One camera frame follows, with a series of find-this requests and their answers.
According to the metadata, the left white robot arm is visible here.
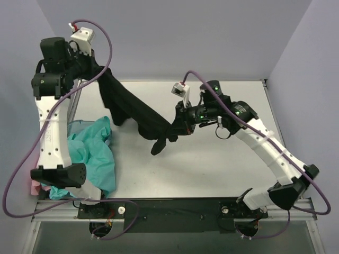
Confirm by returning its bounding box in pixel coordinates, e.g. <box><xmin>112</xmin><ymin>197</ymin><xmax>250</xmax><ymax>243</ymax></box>
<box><xmin>30</xmin><ymin>37</ymin><xmax>109</xmax><ymax>218</ymax></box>

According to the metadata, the clear plastic bin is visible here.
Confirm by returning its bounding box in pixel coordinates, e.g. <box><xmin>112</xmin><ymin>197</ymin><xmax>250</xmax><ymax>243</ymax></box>
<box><xmin>67</xmin><ymin>120</ymin><xmax>94</xmax><ymax>137</ymax></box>

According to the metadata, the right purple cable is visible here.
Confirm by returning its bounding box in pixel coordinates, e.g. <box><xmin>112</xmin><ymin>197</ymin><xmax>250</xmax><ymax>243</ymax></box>
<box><xmin>182</xmin><ymin>70</ymin><xmax>332</xmax><ymax>240</ymax></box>

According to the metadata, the aluminium rail frame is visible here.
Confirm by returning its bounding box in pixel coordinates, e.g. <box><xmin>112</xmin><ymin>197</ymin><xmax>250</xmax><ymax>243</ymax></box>
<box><xmin>31</xmin><ymin>199</ymin><xmax>318</xmax><ymax>223</ymax></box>

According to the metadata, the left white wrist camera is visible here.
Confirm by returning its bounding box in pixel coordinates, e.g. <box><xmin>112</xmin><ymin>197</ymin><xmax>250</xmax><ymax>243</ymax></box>
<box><xmin>68</xmin><ymin>23</ymin><xmax>95</xmax><ymax>56</ymax></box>

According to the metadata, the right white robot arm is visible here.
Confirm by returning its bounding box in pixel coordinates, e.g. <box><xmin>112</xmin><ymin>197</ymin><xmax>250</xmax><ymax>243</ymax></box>
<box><xmin>170</xmin><ymin>80</ymin><xmax>319</xmax><ymax>216</ymax></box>

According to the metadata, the teal t shirt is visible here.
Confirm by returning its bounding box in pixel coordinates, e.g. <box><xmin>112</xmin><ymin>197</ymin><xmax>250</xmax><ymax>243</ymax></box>
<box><xmin>49</xmin><ymin>116</ymin><xmax>117</xmax><ymax>201</ymax></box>

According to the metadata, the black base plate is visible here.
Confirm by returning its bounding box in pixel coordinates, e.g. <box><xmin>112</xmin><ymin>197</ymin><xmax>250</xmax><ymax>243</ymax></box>
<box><xmin>77</xmin><ymin>197</ymin><xmax>268</xmax><ymax>236</ymax></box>

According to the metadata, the black t shirt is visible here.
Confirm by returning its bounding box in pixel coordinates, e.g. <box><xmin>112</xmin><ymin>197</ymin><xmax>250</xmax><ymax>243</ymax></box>
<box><xmin>97</xmin><ymin>68</ymin><xmax>178</xmax><ymax>156</ymax></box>

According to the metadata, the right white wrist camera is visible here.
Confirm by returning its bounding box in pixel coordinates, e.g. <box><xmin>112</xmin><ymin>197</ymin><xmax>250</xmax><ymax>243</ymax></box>
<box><xmin>171</xmin><ymin>82</ymin><xmax>190</xmax><ymax>108</ymax></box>

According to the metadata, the pink t shirt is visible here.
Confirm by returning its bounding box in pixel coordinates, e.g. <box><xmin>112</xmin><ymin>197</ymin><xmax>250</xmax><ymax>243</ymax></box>
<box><xmin>30</xmin><ymin>180</ymin><xmax>51</xmax><ymax>196</ymax></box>

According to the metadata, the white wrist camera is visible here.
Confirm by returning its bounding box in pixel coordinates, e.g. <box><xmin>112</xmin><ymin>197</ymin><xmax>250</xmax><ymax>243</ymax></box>
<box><xmin>171</xmin><ymin>82</ymin><xmax>190</xmax><ymax>108</ymax></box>
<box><xmin>68</xmin><ymin>23</ymin><xmax>95</xmax><ymax>56</ymax></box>

